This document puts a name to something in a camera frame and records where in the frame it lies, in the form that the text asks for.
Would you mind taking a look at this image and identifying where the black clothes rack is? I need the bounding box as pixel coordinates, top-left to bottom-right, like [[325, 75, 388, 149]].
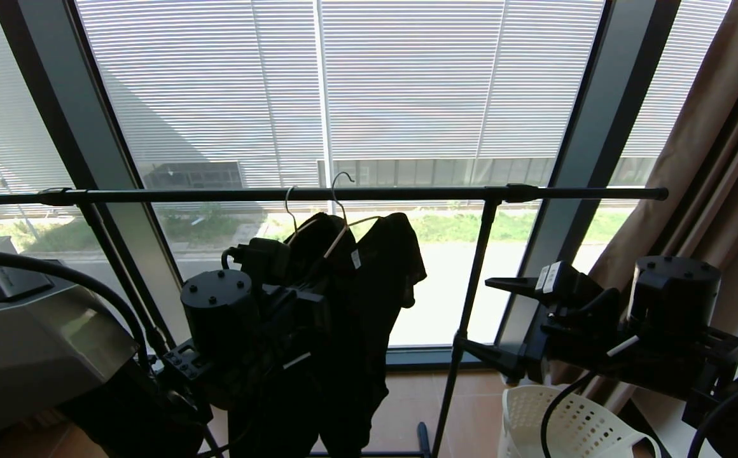
[[0, 184, 669, 458]]

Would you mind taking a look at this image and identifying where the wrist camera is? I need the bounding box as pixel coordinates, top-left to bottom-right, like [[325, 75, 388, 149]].
[[534, 260, 622, 314], [221, 237, 292, 285]]

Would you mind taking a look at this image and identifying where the white laundry basket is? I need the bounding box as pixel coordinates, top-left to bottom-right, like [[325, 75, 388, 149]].
[[498, 384, 662, 458]]

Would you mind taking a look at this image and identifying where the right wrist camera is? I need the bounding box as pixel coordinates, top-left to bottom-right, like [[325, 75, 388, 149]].
[[534, 260, 622, 314]]

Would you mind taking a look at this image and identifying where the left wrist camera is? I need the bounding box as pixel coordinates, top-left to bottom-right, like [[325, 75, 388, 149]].
[[221, 237, 292, 285]]

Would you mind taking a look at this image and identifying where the pink clothes hanger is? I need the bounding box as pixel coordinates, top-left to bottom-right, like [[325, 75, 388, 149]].
[[283, 186, 320, 246], [323, 171, 384, 260]]

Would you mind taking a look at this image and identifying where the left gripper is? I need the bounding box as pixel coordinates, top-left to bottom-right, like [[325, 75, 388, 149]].
[[260, 283, 333, 349]]

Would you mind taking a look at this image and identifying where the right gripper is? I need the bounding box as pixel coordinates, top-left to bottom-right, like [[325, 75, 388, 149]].
[[454, 275, 625, 387]]

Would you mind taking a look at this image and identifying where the black garment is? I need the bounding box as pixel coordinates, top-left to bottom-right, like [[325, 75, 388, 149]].
[[228, 212, 358, 458], [318, 212, 428, 458]]

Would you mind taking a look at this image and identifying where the brown curtain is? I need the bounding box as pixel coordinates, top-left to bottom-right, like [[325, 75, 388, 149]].
[[547, 0, 738, 414]]

